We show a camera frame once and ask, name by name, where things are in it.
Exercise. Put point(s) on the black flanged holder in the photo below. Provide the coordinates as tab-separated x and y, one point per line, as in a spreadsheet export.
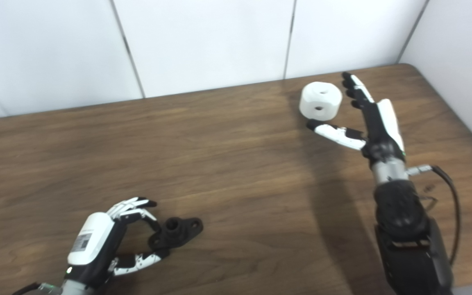
174	233

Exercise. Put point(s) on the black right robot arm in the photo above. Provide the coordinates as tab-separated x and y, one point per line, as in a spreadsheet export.
408	237

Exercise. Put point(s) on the round white piece with holes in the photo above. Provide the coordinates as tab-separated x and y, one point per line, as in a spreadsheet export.
322	100

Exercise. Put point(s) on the black and white left hand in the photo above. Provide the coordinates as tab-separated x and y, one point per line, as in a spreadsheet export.
94	241

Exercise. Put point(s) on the black and white right hand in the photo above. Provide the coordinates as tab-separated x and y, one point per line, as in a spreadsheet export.
379	123

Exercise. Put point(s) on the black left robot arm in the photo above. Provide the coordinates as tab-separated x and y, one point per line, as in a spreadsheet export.
70	289

